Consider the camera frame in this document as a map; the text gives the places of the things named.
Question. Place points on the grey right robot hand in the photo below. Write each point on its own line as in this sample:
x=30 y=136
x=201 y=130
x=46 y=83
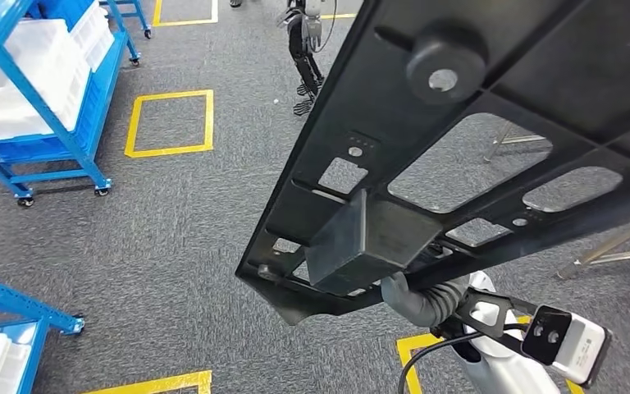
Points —
x=404 y=302

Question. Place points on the black plastic frame part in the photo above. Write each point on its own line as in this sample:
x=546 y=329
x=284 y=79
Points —
x=402 y=136

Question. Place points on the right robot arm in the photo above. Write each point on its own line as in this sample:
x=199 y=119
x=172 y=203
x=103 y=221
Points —
x=500 y=375

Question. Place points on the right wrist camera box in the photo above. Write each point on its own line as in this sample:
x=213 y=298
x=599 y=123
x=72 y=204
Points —
x=581 y=348

